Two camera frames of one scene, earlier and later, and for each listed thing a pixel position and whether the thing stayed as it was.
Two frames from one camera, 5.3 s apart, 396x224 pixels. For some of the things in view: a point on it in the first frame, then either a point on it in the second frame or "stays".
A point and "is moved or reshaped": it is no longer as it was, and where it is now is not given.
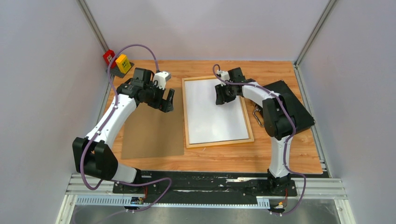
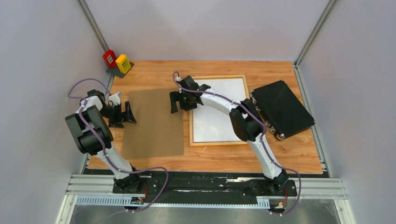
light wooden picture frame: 192,145 is moved or reshaped
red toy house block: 108,56 stays
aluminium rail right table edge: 321,149 stays
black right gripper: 222,98 -> 176,96
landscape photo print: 208,122 stays
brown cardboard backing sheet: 148,132 stays
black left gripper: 165,105 -> 127,115
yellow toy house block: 123,64 stays
